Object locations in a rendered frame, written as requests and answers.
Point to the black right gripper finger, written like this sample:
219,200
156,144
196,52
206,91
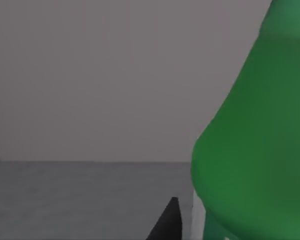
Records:
170,222

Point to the green bottle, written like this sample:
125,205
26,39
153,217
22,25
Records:
252,150

